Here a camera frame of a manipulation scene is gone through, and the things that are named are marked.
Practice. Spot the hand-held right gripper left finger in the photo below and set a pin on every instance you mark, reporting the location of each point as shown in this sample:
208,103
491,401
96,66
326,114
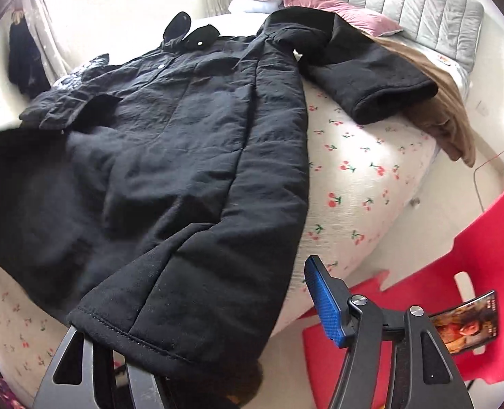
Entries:
102,364

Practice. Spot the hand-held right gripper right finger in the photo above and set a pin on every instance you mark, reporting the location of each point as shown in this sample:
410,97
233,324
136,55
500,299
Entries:
326,302

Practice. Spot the black long padded coat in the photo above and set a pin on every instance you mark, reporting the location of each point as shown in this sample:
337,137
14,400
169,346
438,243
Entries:
171,157

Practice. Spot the person's patterned maroon clothing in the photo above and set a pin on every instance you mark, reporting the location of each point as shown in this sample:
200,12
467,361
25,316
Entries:
7,394

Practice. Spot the bed with cherry-print sheet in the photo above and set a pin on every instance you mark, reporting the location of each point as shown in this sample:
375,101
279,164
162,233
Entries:
362,170

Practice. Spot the smartphone with lit screen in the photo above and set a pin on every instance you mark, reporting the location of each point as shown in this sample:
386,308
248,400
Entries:
465,323

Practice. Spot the red plastic chair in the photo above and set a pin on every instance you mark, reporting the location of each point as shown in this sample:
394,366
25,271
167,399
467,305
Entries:
482,230

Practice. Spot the brown blanket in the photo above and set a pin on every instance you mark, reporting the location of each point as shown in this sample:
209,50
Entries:
439,93

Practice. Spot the small orange white packet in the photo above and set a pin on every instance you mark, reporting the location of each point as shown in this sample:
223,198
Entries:
444,59

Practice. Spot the black quilted shiny jacket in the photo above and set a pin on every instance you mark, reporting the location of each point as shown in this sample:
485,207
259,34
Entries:
83,70

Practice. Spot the grey padded headboard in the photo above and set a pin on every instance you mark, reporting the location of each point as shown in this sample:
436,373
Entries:
405,0

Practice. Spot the dark hanging garment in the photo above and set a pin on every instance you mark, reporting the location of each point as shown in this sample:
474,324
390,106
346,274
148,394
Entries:
26,59

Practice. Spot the white wall socket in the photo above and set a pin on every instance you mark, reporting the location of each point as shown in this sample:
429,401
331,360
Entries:
482,108

